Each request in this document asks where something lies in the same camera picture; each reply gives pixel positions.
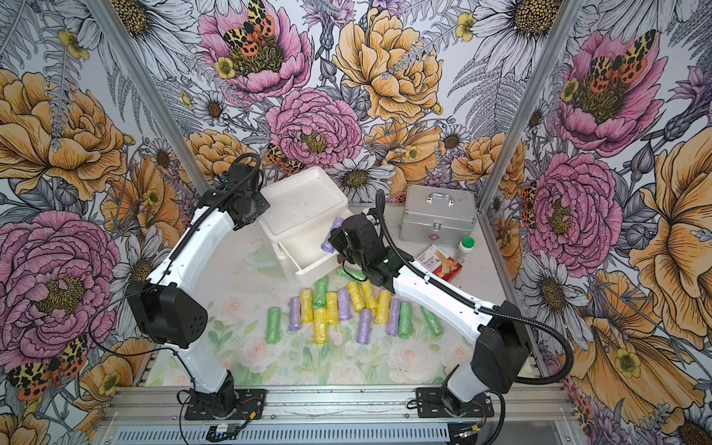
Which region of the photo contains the purple bag roll front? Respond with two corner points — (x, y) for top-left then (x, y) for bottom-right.
(356, 309), (373, 345)

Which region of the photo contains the green bag roll back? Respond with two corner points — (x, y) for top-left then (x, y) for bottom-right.
(337, 265), (366, 282)

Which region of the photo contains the white bottle green cap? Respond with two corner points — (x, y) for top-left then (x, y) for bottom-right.
(455, 237), (475, 264)

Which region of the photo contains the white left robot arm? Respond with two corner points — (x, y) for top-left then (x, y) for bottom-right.
(126, 154), (270, 420)

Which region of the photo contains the yellow bag roll left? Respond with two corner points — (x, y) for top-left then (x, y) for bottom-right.
(300, 289), (313, 324)

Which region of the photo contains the yellow bag roll right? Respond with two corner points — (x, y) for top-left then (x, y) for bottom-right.
(375, 289), (392, 324)

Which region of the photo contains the green bag roll far right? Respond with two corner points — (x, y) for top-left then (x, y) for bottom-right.
(420, 305), (443, 339)

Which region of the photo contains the yellow bag roll centre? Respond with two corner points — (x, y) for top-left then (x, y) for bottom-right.
(326, 292), (340, 326)

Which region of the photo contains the white plastic drawer cabinet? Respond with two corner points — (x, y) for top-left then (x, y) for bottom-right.
(258, 166), (350, 268)

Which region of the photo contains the silver aluminium case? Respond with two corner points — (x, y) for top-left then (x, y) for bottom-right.
(400, 185), (477, 246)

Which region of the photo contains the floral table mat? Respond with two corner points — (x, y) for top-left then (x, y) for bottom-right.
(144, 299), (535, 388)

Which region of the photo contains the purple bag roll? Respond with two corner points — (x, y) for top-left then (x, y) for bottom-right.
(321, 217), (344, 253)
(337, 287), (352, 322)
(356, 309), (373, 345)
(287, 297), (301, 333)
(386, 298), (402, 337)

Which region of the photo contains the yellow bag roll middle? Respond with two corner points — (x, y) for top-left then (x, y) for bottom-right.
(347, 282), (365, 313)

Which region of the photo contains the green bag roll centre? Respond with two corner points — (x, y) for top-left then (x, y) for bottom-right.
(313, 276), (329, 308)

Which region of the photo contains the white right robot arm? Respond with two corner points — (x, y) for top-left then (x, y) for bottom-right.
(328, 210), (575, 416)

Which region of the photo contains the purple bag roll back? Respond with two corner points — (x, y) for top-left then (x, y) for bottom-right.
(386, 298), (402, 337)

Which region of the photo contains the red white small box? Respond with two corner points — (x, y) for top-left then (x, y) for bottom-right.
(416, 245), (463, 282)

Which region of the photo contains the aluminium front rail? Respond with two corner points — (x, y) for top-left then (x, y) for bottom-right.
(93, 385), (587, 444)

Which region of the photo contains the green bag roll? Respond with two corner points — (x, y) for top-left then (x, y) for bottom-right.
(265, 307), (282, 345)
(337, 265), (366, 282)
(420, 305), (443, 339)
(313, 276), (329, 308)
(398, 301), (413, 339)

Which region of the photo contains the yellow bag roll tilted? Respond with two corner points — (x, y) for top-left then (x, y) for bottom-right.
(360, 280), (378, 311)

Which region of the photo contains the green bag roll far left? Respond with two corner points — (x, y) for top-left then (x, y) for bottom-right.
(265, 307), (282, 345)

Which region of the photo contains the white top drawer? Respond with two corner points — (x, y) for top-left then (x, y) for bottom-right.
(270, 209), (352, 287)

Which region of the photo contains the yellow bag roll front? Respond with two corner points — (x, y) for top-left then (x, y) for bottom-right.
(313, 308), (328, 345)

